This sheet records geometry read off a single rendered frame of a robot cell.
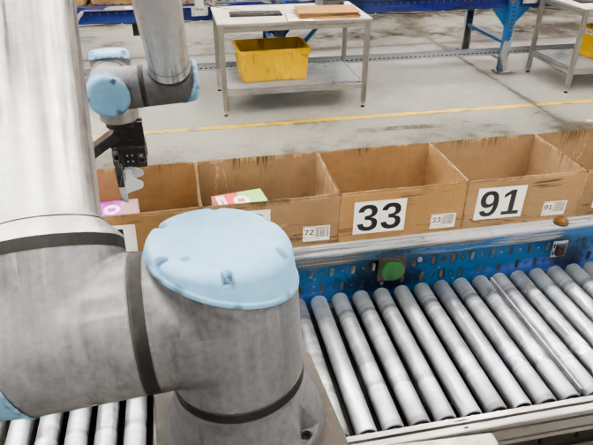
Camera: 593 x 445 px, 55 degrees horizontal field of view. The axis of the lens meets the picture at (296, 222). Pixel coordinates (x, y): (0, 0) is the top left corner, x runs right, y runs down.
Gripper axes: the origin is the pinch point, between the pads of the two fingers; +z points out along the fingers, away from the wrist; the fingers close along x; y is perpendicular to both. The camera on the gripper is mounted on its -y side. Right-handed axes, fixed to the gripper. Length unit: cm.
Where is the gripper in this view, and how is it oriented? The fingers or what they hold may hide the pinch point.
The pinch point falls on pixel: (123, 192)
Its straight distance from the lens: 155.1
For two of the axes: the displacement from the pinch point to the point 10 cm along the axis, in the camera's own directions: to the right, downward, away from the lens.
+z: 0.0, 8.5, 5.3
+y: 9.8, -1.1, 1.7
